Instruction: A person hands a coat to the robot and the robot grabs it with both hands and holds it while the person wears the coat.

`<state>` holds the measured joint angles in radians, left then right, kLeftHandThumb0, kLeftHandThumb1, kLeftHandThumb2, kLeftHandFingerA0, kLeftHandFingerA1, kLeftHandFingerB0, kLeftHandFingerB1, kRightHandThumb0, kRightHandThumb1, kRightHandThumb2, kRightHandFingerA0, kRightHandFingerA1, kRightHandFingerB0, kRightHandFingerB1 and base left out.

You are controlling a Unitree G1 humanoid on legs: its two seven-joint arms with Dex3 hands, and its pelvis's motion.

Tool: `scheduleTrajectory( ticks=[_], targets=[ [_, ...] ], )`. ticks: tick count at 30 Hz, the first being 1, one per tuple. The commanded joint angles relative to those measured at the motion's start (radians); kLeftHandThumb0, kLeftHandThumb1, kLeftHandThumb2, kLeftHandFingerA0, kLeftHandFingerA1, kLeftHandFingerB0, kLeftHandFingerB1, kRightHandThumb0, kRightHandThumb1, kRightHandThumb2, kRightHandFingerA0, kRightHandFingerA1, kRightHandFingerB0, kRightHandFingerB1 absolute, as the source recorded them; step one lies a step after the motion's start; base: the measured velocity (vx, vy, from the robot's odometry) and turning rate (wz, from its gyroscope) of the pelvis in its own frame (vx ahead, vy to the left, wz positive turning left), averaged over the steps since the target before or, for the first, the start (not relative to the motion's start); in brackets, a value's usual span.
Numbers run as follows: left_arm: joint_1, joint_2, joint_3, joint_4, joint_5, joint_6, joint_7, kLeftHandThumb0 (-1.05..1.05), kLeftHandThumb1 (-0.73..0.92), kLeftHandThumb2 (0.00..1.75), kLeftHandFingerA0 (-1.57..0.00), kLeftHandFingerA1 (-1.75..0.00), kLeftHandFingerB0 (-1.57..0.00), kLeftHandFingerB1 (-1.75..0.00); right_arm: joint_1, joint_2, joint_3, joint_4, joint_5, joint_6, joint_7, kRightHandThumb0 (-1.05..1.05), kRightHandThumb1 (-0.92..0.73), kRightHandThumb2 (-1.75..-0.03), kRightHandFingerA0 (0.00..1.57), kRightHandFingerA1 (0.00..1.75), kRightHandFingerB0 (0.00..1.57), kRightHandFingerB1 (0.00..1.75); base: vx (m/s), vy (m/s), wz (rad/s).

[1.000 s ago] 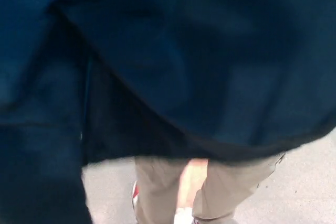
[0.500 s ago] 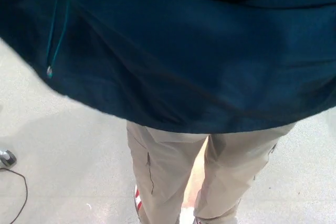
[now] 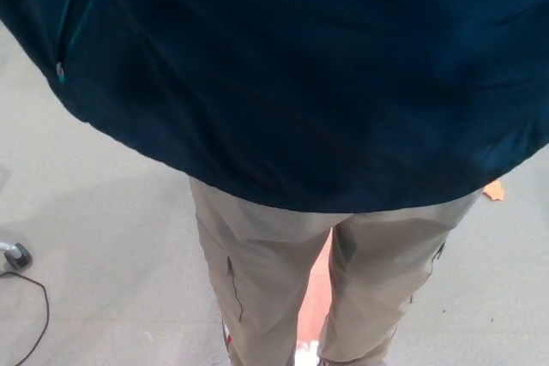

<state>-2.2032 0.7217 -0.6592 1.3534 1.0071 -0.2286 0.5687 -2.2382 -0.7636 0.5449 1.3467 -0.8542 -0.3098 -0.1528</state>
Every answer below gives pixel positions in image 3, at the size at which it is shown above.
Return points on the dark navy basketball coat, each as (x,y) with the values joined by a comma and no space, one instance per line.
(274,74)

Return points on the beige trousers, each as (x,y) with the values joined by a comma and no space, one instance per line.
(266,263)

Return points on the orange floor marker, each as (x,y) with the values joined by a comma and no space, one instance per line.
(315,280)

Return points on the red white left sneaker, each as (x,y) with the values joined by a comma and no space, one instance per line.
(227,340)

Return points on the red white sneaker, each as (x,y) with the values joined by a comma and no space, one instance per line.
(227,340)
(309,351)

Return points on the red white right sneaker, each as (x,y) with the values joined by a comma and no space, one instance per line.
(309,351)

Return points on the orange paper scrap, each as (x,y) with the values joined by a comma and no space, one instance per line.
(494,192)

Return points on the silver black caster foot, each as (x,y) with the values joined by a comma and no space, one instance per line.
(17,256)

